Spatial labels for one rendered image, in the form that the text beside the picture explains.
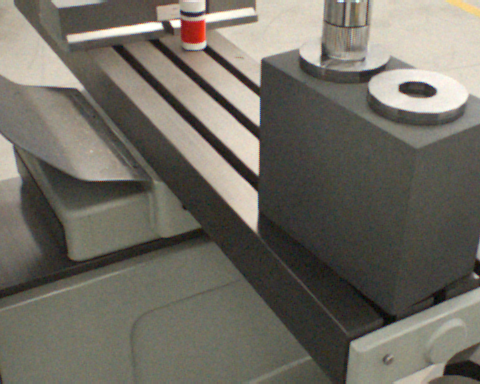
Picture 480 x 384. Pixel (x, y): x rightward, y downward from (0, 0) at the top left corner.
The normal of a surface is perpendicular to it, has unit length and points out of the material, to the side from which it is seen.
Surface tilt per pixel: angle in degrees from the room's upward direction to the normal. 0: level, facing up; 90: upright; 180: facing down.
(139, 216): 90
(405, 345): 90
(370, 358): 90
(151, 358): 90
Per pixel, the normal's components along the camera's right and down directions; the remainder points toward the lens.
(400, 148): -0.78, 0.31
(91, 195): 0.05, -0.83
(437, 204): 0.62, 0.46
